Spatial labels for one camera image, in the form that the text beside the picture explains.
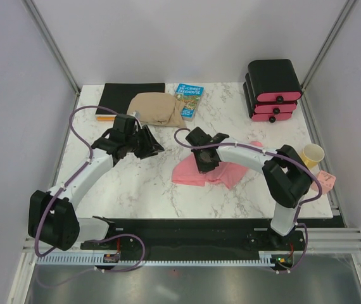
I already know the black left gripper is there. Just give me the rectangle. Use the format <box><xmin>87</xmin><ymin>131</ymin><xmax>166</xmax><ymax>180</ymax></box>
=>
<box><xmin>125</xmin><ymin>125</ymin><xmax>165</xmax><ymax>160</ymax></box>

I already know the pink t shirt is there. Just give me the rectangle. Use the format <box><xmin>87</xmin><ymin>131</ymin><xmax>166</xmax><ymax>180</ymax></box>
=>
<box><xmin>172</xmin><ymin>153</ymin><xmax>257</xmax><ymax>189</ymax></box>

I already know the beige t shirt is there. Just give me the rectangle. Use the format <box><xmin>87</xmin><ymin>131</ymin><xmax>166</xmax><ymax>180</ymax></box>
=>
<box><xmin>127</xmin><ymin>92</ymin><xmax>186</xmax><ymax>128</ymax></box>

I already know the black pink drawer unit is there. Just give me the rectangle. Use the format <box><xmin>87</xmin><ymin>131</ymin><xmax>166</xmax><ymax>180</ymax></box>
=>
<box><xmin>243</xmin><ymin>59</ymin><xmax>303</xmax><ymax>124</ymax></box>

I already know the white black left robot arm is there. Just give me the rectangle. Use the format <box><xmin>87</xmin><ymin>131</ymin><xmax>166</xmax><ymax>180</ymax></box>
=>
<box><xmin>28</xmin><ymin>115</ymin><xmax>164</xmax><ymax>257</ymax></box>

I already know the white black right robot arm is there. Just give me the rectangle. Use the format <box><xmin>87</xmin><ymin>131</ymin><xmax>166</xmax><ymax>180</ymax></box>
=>
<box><xmin>186</xmin><ymin>127</ymin><xmax>322</xmax><ymax>250</ymax></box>

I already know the black notebook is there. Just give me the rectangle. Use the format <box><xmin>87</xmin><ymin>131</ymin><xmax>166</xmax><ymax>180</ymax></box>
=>
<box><xmin>98</xmin><ymin>82</ymin><xmax>165</xmax><ymax>114</ymax></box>

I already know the orange pencil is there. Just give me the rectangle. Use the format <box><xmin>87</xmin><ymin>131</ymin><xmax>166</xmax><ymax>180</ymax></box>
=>
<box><xmin>96</xmin><ymin>115</ymin><xmax>116</xmax><ymax>122</ymax></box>

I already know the blue treehouse book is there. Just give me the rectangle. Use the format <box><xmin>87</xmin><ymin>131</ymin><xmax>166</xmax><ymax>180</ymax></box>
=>
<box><xmin>175</xmin><ymin>84</ymin><xmax>204</xmax><ymax>121</ymax></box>

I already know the yellow mug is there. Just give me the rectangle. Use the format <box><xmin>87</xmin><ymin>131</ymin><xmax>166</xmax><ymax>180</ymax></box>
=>
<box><xmin>300</xmin><ymin>143</ymin><xmax>325</xmax><ymax>169</ymax></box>

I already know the pink cube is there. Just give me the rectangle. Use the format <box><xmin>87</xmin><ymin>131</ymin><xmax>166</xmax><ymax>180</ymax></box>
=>
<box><xmin>317</xmin><ymin>170</ymin><xmax>336</xmax><ymax>194</ymax></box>

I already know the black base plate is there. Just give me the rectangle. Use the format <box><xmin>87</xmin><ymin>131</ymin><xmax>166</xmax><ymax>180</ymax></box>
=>
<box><xmin>42</xmin><ymin>217</ymin><xmax>348</xmax><ymax>262</ymax></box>

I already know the white slotted cable duct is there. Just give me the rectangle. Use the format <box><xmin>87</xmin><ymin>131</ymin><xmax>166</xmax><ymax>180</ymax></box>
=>
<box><xmin>37</xmin><ymin>252</ymin><xmax>292</xmax><ymax>267</ymax></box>

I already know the right aluminium frame post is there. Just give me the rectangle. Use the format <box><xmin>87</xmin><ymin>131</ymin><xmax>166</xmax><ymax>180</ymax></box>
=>
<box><xmin>299</xmin><ymin>0</ymin><xmax>358</xmax><ymax>92</ymax></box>

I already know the aluminium frame post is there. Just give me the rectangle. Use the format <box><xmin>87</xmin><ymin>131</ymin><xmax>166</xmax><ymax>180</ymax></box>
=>
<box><xmin>299</xmin><ymin>0</ymin><xmax>358</xmax><ymax>92</ymax></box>
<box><xmin>22</xmin><ymin>0</ymin><xmax>81</xmax><ymax>96</ymax></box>

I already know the aluminium front rail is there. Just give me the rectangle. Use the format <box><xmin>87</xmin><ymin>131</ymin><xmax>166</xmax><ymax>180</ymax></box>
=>
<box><xmin>22</xmin><ymin>226</ymin><xmax>361</xmax><ymax>253</ymax></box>

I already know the left aluminium frame post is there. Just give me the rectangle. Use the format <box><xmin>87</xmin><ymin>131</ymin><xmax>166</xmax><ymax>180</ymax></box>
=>
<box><xmin>22</xmin><ymin>0</ymin><xmax>81</xmax><ymax>96</ymax></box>

